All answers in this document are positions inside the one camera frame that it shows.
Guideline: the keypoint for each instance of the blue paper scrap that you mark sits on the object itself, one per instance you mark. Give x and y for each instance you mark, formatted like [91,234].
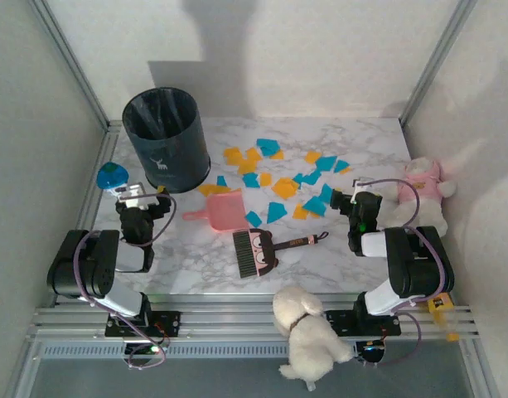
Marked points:
[268,146]
[326,192]
[221,181]
[275,210]
[253,218]
[326,163]
[309,178]
[315,205]
[250,180]
[340,165]

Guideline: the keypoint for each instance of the yellow paper scrap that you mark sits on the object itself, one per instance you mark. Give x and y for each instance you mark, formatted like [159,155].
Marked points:
[252,155]
[345,170]
[246,167]
[214,189]
[284,187]
[277,155]
[265,179]
[299,211]
[312,157]
[233,154]

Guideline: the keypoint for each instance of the pink plastic dustpan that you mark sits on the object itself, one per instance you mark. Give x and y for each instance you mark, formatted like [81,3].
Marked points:
[226,211]

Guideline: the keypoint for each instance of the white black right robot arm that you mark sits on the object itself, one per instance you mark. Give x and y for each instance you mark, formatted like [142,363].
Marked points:
[419,265]

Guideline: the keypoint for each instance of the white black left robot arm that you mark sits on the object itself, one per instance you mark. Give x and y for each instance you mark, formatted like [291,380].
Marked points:
[83,269]

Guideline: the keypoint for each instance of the dark blue trash bin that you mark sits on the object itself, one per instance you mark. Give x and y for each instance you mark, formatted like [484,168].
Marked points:
[175,157]

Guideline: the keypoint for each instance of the blue white toy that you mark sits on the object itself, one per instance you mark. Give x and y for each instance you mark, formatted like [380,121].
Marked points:
[110,176]

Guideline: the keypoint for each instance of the plush bear pink shirt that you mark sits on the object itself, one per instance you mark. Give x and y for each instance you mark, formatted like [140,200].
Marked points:
[419,195]

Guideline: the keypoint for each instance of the white plush dog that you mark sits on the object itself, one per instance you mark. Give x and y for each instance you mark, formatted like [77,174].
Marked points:
[307,340]

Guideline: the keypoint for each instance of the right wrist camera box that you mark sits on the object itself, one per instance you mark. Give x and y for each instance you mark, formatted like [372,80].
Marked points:
[363,186]

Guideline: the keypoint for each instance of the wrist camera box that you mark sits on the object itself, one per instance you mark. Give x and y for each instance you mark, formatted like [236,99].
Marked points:
[363,186]
[133,195]

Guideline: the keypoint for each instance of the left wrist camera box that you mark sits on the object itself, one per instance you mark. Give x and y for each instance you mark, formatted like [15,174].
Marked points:
[133,195]

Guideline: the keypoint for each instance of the aluminium side rail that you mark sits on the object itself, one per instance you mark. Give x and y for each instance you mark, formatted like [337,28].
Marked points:
[107,145]

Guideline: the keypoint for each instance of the aluminium frame rail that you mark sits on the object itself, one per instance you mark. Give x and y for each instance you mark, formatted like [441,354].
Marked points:
[237,319]

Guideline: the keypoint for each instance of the aluminium frame post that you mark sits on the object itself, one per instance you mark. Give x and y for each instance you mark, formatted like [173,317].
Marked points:
[438,62]
[71,66]

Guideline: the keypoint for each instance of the aluminium frame leg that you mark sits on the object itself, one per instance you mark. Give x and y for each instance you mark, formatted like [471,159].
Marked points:
[26,369]
[478,369]

